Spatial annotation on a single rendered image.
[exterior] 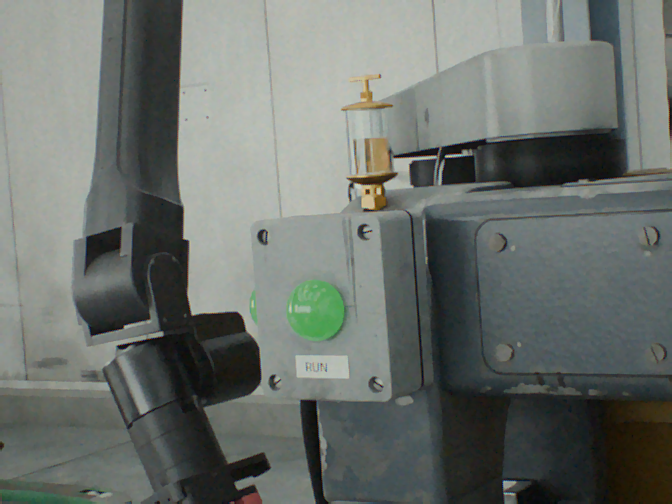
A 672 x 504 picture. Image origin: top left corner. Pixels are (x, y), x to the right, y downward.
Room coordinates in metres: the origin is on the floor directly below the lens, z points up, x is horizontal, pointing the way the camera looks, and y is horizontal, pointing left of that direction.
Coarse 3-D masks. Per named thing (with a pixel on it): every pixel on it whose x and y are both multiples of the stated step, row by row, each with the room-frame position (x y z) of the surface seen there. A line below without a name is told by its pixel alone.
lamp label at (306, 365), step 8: (296, 360) 0.63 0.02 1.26; (304, 360) 0.62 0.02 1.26; (312, 360) 0.62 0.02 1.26; (320, 360) 0.62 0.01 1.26; (328, 360) 0.62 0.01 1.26; (336, 360) 0.61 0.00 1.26; (344, 360) 0.61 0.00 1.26; (296, 368) 0.63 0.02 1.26; (304, 368) 0.62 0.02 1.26; (312, 368) 0.62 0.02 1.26; (320, 368) 0.62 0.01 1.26; (328, 368) 0.62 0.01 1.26; (336, 368) 0.61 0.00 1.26; (344, 368) 0.61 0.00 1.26; (304, 376) 0.62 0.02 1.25; (312, 376) 0.62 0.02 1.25; (320, 376) 0.62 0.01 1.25; (328, 376) 0.62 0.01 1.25; (336, 376) 0.61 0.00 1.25; (344, 376) 0.61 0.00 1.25
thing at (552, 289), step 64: (448, 192) 0.69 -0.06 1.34; (512, 192) 0.63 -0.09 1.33; (576, 192) 0.61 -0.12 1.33; (640, 192) 0.59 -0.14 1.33; (448, 256) 0.64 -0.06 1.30; (512, 256) 0.62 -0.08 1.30; (576, 256) 0.60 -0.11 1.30; (640, 256) 0.59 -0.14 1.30; (448, 320) 0.64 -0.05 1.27; (512, 320) 0.62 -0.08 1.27; (576, 320) 0.60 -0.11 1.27; (640, 320) 0.59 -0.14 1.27; (448, 384) 0.64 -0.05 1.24; (512, 384) 0.63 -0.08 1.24; (576, 384) 0.61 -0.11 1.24; (640, 384) 0.59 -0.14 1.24; (320, 448) 0.68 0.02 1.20; (384, 448) 0.66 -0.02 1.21; (448, 448) 0.65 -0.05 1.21; (512, 448) 0.85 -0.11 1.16; (576, 448) 0.82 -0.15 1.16
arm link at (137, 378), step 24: (168, 336) 0.98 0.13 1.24; (120, 360) 0.92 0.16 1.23; (144, 360) 0.92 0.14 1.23; (168, 360) 0.93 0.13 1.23; (192, 360) 0.96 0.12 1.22; (120, 384) 0.92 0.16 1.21; (144, 384) 0.91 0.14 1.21; (168, 384) 0.92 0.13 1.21; (192, 384) 0.94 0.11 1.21; (120, 408) 0.92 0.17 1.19; (144, 408) 0.91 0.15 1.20
